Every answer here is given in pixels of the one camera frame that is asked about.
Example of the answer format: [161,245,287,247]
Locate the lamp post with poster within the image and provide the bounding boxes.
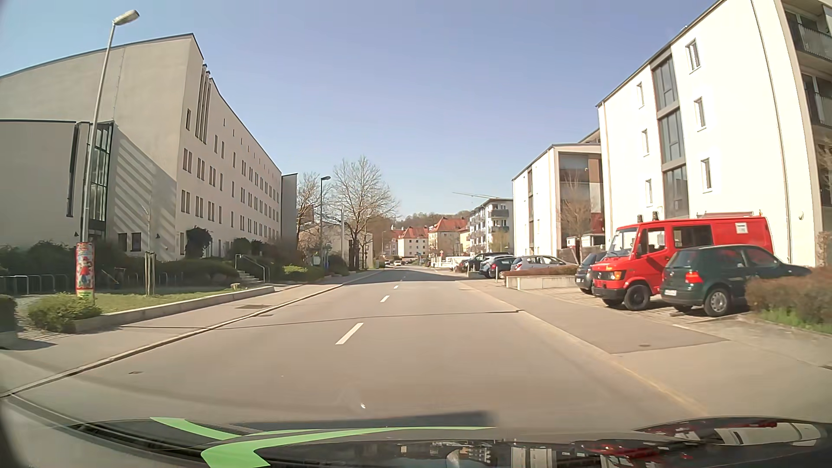
[75,9,140,301]

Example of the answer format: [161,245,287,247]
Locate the reddish bush in planter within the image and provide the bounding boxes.
[502,264,579,278]

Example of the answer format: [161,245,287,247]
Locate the row of bicycle racks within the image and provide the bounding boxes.
[0,273,71,296]

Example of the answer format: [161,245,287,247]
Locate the large bare tree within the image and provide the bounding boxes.
[328,155,399,271]

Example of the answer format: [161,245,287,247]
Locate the grey pavement with parking bay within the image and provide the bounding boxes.
[459,278,832,422]

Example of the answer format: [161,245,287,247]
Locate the low concrete planter wall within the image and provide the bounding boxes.
[504,274,579,291]

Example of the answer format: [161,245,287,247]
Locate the reddish hedge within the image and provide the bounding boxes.
[745,266,832,326]

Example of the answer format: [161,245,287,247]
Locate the white apartment building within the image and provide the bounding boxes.
[596,0,832,268]

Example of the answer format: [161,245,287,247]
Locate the row of dark green bushes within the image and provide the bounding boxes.
[0,226,352,284]

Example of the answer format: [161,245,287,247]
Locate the white building with balconies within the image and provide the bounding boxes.
[468,198,514,256]

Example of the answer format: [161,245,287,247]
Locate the small bare tree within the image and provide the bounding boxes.
[559,188,594,265]

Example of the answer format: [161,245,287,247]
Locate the large grey concrete building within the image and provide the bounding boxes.
[0,33,299,262]

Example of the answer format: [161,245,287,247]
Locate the dark green car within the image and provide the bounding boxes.
[660,244,812,317]

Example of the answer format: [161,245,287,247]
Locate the dark blue parked car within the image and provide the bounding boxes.
[479,255,518,279]

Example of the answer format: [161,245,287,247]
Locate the red van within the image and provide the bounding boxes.
[591,212,775,312]

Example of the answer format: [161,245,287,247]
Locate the metal stair railing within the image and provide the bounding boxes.
[234,253,269,283]

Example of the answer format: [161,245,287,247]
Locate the silver parked car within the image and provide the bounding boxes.
[510,255,574,272]

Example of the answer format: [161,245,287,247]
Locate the car's own bonnet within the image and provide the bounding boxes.
[0,398,832,468]

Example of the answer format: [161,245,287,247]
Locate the houses with red roofs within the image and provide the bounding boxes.
[387,217,470,260]

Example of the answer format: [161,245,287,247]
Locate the grey lamp post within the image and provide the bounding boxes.
[317,175,332,270]

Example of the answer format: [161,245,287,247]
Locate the white building with brown panels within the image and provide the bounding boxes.
[511,129,607,258]

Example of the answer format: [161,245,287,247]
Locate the grass verge with bushes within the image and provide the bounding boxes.
[25,286,243,333]

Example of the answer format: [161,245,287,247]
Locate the grey asphalt road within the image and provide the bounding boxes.
[0,265,709,431]

